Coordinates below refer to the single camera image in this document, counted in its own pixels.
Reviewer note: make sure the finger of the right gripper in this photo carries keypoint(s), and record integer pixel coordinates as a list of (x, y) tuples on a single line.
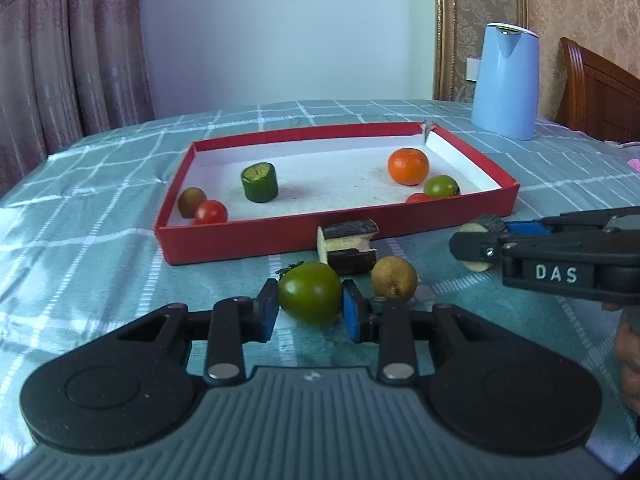
[(534, 227), (476, 246)]

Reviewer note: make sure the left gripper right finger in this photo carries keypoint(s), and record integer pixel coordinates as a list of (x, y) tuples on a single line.
[(491, 387)]

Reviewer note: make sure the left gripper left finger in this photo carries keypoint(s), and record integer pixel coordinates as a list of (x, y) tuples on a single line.
[(136, 384)]

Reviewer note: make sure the eggplant piece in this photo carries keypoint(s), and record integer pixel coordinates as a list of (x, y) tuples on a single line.
[(484, 223), (345, 247)]

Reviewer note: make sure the small green tomato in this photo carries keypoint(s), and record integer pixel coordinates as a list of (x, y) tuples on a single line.
[(441, 186)]

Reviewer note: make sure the red cherry tomato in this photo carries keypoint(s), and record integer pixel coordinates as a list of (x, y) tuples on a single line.
[(418, 198), (210, 212)]

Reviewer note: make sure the brown longan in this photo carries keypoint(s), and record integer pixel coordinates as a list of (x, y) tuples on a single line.
[(189, 201), (395, 278)]

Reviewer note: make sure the orange tangerine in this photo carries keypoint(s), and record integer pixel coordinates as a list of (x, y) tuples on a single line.
[(408, 166)]

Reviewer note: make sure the large green tomato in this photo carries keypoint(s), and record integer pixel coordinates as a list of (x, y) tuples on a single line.
[(310, 292)]

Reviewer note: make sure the green cucumber piece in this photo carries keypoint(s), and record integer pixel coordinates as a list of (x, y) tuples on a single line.
[(260, 183)]

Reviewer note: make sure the person's right hand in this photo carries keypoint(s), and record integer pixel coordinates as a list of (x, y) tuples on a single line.
[(627, 352)]

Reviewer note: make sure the pink items on bed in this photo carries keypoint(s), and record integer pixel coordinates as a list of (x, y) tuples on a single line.
[(634, 163)]

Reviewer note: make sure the light blue kettle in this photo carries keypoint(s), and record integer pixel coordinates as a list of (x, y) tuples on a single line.
[(506, 93)]

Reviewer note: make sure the wooden headboard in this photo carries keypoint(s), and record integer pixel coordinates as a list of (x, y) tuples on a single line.
[(600, 99)]

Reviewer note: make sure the teal checked tablecloth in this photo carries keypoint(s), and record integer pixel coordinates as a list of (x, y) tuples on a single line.
[(79, 257)]

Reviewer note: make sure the red cardboard box tray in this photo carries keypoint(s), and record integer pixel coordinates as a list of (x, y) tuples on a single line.
[(326, 175)]

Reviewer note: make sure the pink patterned curtain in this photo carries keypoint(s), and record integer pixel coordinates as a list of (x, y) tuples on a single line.
[(69, 69)]

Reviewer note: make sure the white wall socket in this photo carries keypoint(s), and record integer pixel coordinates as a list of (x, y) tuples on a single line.
[(472, 68)]

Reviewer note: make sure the gold wall moulding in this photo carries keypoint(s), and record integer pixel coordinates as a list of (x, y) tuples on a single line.
[(460, 30)]

